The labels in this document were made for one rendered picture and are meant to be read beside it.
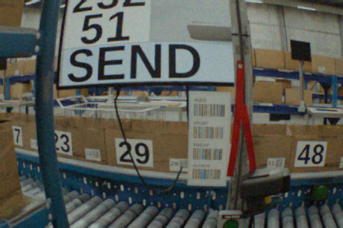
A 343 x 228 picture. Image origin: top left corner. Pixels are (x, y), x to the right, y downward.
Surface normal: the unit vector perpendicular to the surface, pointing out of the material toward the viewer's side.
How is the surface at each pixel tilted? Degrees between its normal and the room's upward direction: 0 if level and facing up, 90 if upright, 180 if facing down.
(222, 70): 86
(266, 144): 90
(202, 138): 90
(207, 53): 86
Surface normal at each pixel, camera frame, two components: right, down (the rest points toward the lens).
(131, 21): 0.08, 0.05
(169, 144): -0.26, 0.13
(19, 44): 0.96, 0.04
